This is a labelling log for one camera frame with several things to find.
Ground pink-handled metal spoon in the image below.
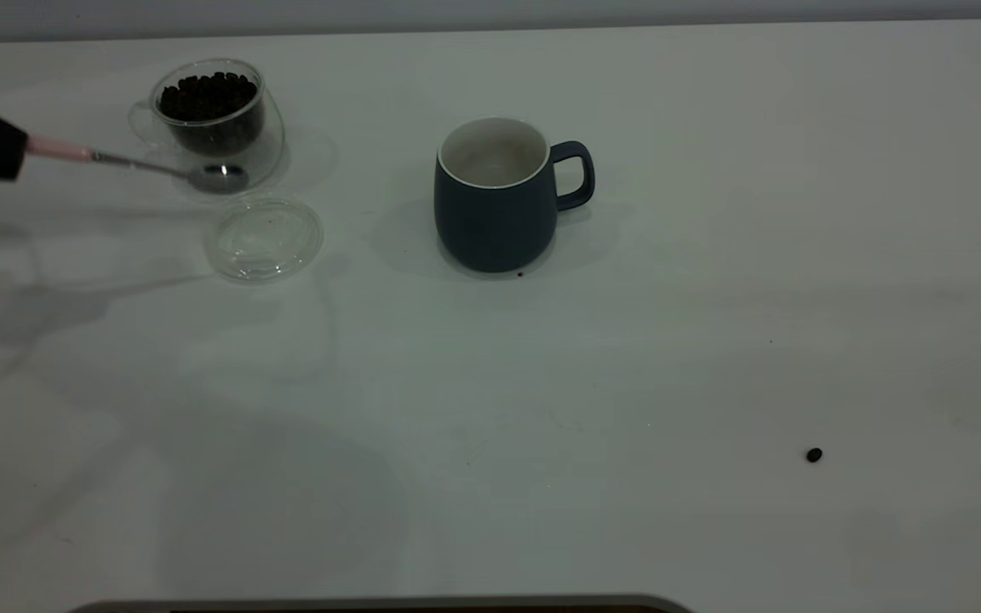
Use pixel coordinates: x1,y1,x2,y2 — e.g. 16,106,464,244
25,136,250,195

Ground dark grey ceramic mug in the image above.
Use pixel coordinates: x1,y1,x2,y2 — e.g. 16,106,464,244
433,117,596,274

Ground dark roasted coffee beans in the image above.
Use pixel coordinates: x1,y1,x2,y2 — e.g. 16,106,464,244
158,72,266,157

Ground clear round glass lid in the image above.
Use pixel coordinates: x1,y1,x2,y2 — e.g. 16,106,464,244
204,194,324,284

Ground clear double-wall glass cup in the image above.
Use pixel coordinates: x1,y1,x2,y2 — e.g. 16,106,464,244
128,58,287,195

